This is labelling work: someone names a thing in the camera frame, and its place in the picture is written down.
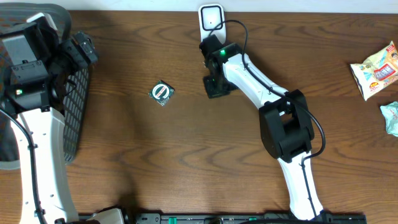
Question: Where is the dark snack packet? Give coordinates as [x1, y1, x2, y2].
[148, 80, 175, 106]

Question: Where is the yellow snack packet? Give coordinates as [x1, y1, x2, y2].
[350, 41, 397, 101]

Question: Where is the light green snack packet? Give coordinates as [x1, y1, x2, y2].
[380, 101, 398, 137]

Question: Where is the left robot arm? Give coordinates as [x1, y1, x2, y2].
[1, 12, 125, 223]

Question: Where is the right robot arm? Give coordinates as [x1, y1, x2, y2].
[199, 34, 323, 220]

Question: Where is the white barcode scanner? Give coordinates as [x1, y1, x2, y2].
[198, 4, 226, 44]

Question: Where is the grey plastic mesh basket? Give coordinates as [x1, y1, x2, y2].
[1, 2, 91, 164]

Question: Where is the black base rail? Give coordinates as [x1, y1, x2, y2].
[77, 212, 368, 224]

